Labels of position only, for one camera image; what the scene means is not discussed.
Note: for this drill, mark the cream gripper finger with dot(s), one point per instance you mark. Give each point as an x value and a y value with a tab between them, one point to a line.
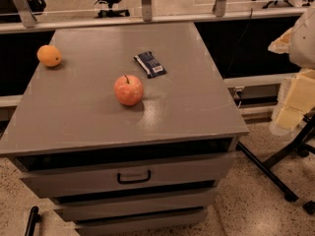
296	98
281	44

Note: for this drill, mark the red apple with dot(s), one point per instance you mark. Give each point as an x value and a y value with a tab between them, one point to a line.
128	90

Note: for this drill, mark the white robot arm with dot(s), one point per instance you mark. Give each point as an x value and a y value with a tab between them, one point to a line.
301	52

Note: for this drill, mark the dark blue snack packet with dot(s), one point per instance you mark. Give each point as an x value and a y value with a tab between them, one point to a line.
150	64

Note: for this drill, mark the grey drawer cabinet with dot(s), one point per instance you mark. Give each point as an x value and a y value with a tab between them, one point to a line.
70	136

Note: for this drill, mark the orange fruit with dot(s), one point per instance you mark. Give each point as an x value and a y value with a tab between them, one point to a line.
49	55

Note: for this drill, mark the black object bottom left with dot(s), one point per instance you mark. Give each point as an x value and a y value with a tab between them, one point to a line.
33	220

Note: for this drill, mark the black drawer handle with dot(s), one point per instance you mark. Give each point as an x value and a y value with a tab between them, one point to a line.
134	177

